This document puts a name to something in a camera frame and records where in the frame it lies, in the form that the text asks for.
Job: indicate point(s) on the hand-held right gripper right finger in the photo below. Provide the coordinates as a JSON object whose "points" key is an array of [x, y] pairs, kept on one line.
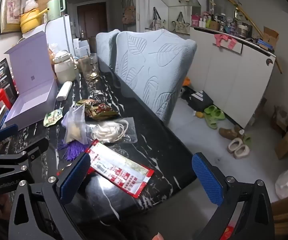
{"points": [[206, 182]]}

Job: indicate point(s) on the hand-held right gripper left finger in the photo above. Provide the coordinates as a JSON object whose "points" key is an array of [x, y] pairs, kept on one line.
{"points": [[74, 177]]}

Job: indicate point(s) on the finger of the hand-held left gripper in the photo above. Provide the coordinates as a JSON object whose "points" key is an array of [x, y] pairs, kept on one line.
{"points": [[36, 147], [6, 131]]}

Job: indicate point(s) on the green white snack packet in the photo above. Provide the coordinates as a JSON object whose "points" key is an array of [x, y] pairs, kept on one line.
{"points": [[52, 117]]}

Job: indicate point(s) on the clear zip bag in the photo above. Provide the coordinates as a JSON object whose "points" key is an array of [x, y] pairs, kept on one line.
{"points": [[75, 127]]}

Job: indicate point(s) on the red white packet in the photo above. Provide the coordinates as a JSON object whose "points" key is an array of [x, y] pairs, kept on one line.
{"points": [[119, 167]]}

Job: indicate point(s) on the olive green snack packet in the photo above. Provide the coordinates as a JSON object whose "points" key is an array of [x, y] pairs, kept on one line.
{"points": [[84, 102]]}

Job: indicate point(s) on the purple gift box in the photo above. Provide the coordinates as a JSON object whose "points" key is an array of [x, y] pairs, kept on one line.
{"points": [[31, 65]]}

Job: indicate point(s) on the gold red snack packet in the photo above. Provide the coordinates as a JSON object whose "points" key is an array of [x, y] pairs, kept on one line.
{"points": [[106, 112]]}

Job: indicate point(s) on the person's right hand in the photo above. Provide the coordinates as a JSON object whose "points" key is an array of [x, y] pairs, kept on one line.
{"points": [[158, 237]]}

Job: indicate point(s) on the purple tassel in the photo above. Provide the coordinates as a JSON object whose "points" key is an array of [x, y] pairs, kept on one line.
{"points": [[72, 151]]}

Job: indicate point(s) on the red plastic container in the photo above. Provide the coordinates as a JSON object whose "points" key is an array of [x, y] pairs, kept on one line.
{"points": [[0, 98]]}

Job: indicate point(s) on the beige fluffy slipper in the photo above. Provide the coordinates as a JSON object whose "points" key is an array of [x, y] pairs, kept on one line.
{"points": [[241, 152], [235, 145]]}

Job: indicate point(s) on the brown suede shoe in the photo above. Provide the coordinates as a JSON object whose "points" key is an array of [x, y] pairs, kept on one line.
{"points": [[227, 133]]}

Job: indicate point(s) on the black snack bag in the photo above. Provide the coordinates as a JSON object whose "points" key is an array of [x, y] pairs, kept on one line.
{"points": [[1, 77]]}

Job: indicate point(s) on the green slipper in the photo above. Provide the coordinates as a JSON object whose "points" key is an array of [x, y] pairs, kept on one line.
{"points": [[219, 115], [210, 124], [210, 110]]}

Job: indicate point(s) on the white tissue pack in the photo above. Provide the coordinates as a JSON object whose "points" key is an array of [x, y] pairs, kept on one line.
{"points": [[64, 91]]}

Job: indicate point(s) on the cream lidded jar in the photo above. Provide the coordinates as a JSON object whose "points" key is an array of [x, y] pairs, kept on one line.
{"points": [[64, 72]]}

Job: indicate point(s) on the black bag with white stripes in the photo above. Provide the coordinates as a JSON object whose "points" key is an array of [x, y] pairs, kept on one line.
{"points": [[198, 100]]}

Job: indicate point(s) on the brown cardboard carton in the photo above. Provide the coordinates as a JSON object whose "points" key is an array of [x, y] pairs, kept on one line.
{"points": [[285, 145]]}

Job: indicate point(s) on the glass mug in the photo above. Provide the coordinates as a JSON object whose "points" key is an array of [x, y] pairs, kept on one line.
{"points": [[87, 67]]}

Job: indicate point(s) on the white cabinet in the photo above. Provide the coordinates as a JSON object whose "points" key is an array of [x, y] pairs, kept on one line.
{"points": [[221, 75]]}

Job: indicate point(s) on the white carton boxes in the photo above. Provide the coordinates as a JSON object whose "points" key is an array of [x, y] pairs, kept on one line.
{"points": [[80, 46]]}

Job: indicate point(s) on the white fridge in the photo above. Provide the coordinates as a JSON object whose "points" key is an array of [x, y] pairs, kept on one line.
{"points": [[59, 32]]}

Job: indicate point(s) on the yellow enamel pot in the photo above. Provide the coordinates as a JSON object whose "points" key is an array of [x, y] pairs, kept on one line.
{"points": [[30, 21]]}

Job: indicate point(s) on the framed picture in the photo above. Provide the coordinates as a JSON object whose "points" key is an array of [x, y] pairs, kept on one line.
{"points": [[10, 10]]}

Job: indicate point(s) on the green electric kettle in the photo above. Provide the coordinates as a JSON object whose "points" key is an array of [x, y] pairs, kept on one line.
{"points": [[55, 10]]}

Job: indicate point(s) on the dark brown door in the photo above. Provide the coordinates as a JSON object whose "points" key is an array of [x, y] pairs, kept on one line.
{"points": [[94, 17]]}

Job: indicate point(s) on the pink cloth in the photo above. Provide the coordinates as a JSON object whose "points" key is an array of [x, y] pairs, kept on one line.
{"points": [[223, 38]]}

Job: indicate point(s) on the open cardboard box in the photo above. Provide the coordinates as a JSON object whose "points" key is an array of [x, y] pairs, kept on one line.
{"points": [[270, 38]]}

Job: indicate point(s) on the hanging tote bag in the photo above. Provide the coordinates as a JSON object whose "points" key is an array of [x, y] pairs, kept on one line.
{"points": [[156, 22], [129, 12], [181, 23]]}

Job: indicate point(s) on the row of bottles and jars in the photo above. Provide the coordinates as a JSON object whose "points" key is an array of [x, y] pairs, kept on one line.
{"points": [[221, 22]]}

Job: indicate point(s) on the yellow pole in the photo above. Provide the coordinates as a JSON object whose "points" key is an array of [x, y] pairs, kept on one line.
{"points": [[233, 1]]}

